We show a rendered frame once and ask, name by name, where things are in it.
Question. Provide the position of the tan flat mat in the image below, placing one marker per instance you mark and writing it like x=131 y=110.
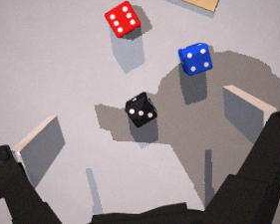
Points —
x=208 y=5

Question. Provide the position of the black die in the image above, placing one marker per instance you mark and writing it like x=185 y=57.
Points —
x=140 y=109

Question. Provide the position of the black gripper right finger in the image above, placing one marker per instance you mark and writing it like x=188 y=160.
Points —
x=252 y=195

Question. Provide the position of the blue die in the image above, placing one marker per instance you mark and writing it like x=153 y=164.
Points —
x=195 y=59

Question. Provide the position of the red die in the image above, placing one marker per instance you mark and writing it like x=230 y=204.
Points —
x=123 y=19

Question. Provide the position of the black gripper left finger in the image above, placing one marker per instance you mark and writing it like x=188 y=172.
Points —
x=34 y=154

